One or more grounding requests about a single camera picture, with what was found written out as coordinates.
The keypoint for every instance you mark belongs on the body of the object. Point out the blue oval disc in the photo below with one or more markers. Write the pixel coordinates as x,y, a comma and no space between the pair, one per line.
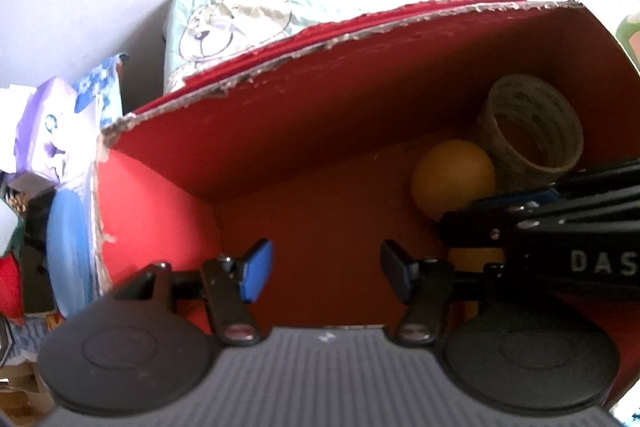
70,252

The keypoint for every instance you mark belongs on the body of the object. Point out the orange gourd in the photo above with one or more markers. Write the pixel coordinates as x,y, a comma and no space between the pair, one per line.
450,179

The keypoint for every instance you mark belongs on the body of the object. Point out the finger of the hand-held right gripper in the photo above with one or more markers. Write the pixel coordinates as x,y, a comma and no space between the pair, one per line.
480,229
520,199

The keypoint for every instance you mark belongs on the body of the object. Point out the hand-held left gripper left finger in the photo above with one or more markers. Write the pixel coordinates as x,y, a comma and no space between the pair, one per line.
257,269

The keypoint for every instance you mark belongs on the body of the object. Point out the purple packet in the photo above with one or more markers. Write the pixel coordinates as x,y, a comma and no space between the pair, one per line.
47,132

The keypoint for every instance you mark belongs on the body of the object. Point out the green plush toy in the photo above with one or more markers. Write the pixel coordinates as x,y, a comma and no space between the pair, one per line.
631,32

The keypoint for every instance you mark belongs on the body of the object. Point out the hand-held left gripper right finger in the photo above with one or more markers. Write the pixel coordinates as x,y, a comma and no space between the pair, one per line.
397,269

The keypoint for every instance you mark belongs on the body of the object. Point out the white square card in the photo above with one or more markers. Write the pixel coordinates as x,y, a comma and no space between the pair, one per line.
7,227

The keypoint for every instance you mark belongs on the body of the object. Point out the red cardboard box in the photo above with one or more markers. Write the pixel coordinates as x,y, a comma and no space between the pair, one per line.
310,117

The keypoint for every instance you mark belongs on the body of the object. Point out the red plush toy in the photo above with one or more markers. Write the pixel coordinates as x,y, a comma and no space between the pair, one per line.
9,287

